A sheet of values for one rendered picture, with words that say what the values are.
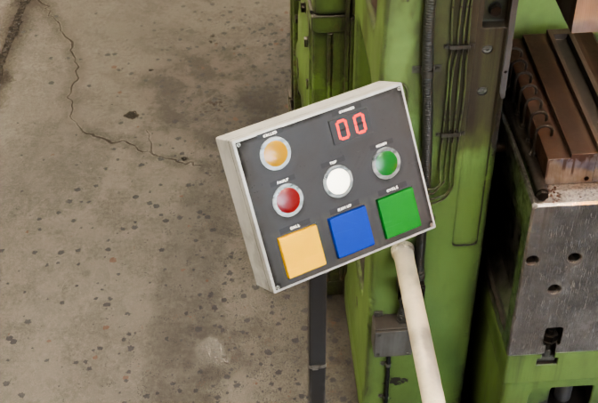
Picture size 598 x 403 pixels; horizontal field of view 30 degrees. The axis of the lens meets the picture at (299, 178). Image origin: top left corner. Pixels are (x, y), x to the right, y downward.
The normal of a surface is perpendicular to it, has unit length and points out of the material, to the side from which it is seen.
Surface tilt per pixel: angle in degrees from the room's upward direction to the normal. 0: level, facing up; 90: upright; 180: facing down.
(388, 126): 60
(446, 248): 90
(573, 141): 0
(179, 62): 0
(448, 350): 90
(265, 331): 0
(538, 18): 90
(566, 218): 90
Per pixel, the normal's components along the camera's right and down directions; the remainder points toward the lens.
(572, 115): 0.00, -0.76
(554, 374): 0.07, 0.65
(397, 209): 0.42, 0.11
